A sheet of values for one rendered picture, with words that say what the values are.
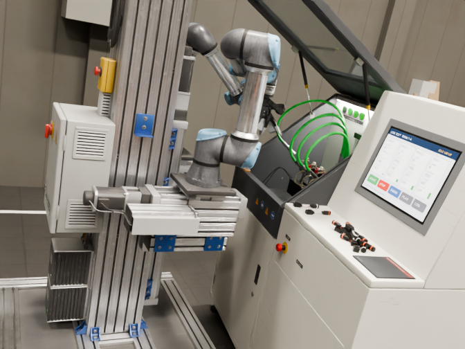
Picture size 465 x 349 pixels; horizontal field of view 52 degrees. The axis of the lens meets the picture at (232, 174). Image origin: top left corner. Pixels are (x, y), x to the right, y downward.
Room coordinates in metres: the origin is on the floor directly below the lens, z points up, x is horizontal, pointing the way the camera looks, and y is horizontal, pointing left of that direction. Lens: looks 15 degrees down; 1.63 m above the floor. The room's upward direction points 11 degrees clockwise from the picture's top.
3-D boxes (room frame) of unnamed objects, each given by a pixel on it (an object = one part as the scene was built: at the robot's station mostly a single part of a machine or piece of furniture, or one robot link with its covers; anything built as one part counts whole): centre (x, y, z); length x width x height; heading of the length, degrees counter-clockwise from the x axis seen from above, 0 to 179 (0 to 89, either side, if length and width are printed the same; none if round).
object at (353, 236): (1.77, -0.51, 1.01); 0.23 x 0.11 x 0.06; 21
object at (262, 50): (1.93, -0.02, 1.41); 0.15 x 0.12 x 0.55; 81
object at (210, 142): (1.96, 0.11, 1.20); 0.13 x 0.12 x 0.14; 81
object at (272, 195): (2.43, -0.15, 0.87); 0.62 x 0.04 x 0.16; 21
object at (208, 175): (1.96, 0.12, 1.09); 0.15 x 0.15 x 0.10
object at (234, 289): (2.42, -0.14, 0.44); 0.65 x 0.02 x 0.68; 21
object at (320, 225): (1.81, -0.49, 0.96); 0.70 x 0.22 x 0.03; 21
